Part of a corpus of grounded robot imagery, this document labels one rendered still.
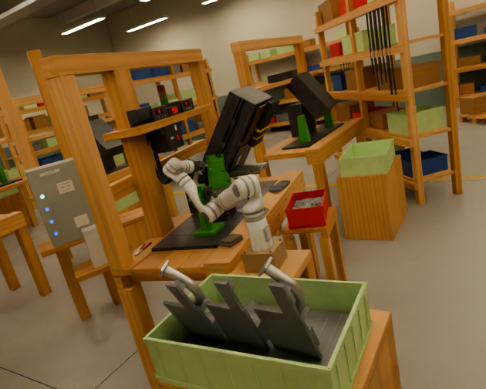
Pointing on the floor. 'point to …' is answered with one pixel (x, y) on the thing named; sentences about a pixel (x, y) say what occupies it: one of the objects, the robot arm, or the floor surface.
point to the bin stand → (322, 245)
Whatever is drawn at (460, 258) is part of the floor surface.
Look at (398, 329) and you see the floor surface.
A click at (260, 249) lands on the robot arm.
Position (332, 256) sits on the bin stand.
